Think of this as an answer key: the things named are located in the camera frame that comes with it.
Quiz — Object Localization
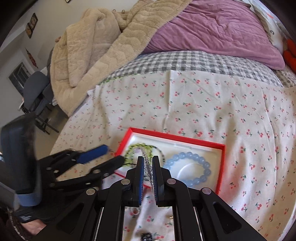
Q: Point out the blue bead bracelet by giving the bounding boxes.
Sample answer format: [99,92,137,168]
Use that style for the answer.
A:
[163,151,212,186]

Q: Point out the purple blanket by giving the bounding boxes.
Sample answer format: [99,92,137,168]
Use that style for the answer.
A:
[140,0,285,70]

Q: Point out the green bead bracelet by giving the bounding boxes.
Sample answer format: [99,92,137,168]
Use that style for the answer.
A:
[122,143,166,168]

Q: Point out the printed white pillow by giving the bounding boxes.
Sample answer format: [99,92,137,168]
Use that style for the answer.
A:
[251,0,290,54]

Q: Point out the beige quilted blanket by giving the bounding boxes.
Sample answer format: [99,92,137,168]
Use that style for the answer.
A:
[50,0,193,117]

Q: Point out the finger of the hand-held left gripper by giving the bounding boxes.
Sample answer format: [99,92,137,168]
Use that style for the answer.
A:
[38,145,110,179]
[49,155,126,192]

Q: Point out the dark framed window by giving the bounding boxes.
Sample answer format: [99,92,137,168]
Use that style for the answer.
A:
[9,61,32,90]

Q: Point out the grey checked bed sheet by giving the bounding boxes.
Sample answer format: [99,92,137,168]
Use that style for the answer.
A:
[99,50,296,88]

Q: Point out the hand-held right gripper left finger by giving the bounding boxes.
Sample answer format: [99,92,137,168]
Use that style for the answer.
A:
[32,156,145,241]

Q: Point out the red wall decoration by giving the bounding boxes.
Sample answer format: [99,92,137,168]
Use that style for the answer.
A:
[25,47,39,69]

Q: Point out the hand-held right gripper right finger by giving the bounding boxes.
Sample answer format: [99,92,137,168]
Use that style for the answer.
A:
[152,156,267,241]

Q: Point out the red jewelry box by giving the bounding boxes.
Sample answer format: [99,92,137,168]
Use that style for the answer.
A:
[114,127,226,195]

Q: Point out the grey blue chair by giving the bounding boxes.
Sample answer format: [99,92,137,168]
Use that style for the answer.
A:
[22,70,60,135]

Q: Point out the framed wall pictures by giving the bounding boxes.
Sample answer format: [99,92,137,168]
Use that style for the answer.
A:
[25,12,39,39]

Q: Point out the cherry print cloth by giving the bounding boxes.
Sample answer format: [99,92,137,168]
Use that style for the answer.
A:
[50,70,296,241]

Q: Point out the orange plush toy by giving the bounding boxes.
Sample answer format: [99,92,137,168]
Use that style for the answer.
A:
[283,38,296,66]

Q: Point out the person's left hand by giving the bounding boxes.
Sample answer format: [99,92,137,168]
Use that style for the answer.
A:
[15,204,59,224]

